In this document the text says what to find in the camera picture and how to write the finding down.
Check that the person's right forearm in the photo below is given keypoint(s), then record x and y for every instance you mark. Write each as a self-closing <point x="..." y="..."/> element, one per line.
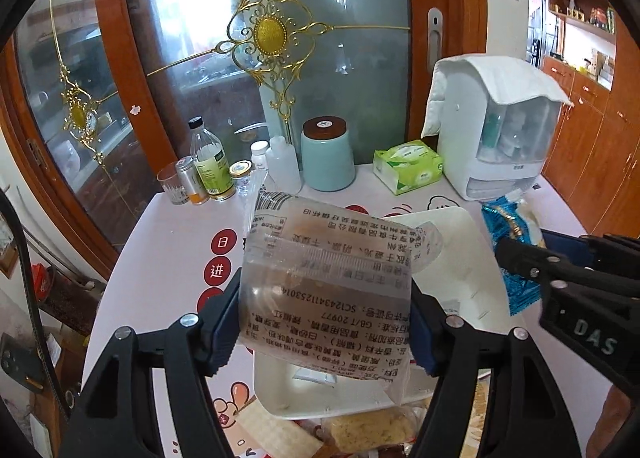
<point x="612" y="418"/>

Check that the white cosmetic organizer box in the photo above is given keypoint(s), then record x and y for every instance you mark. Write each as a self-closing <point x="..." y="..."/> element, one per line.
<point x="460" y="148"/>

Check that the blue snack packet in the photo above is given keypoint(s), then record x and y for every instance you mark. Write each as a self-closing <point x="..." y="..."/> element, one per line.
<point x="522" y="290"/>

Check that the wooden cabinet with shelves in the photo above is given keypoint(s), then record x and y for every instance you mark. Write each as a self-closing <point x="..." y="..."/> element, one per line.
<point x="595" y="138"/>

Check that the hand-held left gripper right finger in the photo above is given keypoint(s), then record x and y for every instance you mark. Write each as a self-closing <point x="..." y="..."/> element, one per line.
<point x="426" y="335"/>

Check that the teal canister with brown lid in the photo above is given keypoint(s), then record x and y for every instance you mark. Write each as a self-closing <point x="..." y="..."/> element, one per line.
<point x="327" y="158"/>

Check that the printed tablecloth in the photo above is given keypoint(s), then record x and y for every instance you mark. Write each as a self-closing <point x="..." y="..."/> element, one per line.
<point x="165" y="248"/>

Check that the glass bottle with green label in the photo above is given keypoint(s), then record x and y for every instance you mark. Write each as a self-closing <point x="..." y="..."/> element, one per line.
<point x="212" y="173"/>

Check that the dark woven basket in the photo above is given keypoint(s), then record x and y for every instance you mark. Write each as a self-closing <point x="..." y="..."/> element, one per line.
<point x="70" y="303"/>

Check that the small white pill bottle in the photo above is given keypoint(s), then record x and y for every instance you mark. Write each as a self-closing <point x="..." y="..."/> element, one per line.
<point x="259" y="156"/>

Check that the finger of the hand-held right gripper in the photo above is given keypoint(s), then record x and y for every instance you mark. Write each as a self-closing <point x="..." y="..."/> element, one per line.
<point x="520" y="253"/>
<point x="565" y="245"/>

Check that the wooden picture frame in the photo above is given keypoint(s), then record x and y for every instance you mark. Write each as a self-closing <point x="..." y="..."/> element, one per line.
<point x="6" y="250"/>

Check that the red container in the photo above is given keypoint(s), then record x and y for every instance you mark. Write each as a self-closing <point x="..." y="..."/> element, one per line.
<point x="44" y="280"/>

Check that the black flat device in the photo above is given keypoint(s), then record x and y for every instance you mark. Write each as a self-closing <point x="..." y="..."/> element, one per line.
<point x="15" y="360"/>

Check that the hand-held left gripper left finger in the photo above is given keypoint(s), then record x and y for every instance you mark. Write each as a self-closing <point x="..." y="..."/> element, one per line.
<point x="225" y="325"/>

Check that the yellow cracker packet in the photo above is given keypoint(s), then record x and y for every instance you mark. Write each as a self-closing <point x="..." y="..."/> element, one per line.
<point x="367" y="428"/>

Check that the wooden glass door with ornament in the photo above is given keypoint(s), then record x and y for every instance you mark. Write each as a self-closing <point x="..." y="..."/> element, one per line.
<point x="60" y="88"/>
<point x="200" y="13"/>

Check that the white plastic tray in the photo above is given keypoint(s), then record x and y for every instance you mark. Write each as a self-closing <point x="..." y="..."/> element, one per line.
<point x="450" y="248"/>

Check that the small lidded glass jar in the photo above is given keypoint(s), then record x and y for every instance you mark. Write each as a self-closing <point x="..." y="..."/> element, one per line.
<point x="241" y="178"/>

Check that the small metal can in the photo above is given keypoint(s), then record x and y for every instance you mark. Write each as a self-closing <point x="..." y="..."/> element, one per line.
<point x="190" y="183"/>

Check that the white plastic bottle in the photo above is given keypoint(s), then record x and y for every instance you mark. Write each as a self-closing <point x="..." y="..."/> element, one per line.
<point x="282" y="163"/>

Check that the green tissue pack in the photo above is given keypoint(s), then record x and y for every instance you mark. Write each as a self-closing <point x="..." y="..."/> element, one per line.
<point x="407" y="168"/>

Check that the clear printed snack packet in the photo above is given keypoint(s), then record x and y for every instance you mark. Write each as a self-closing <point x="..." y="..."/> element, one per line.
<point x="325" y="288"/>

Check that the beige wafer packet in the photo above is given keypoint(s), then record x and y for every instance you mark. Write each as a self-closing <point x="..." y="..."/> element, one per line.
<point x="277" y="430"/>

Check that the white cloth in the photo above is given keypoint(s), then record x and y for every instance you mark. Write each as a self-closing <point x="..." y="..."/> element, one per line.
<point x="500" y="78"/>

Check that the clear drinking glass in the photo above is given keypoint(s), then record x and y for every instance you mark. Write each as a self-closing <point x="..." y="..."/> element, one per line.
<point x="172" y="188"/>

